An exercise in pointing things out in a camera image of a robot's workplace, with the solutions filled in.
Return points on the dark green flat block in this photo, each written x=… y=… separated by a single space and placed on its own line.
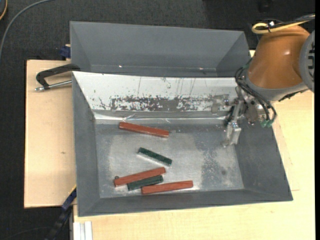
x=145 y=183
x=155 y=156

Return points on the pale wood flat board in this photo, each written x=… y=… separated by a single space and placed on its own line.
x=47 y=139

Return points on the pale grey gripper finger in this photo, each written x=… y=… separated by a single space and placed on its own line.
x=235 y=134
x=227 y=135

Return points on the red-brown flat block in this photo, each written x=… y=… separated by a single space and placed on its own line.
x=138 y=176
x=167 y=187
x=143 y=130

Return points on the grey metal bin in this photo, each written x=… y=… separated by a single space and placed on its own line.
x=155 y=51

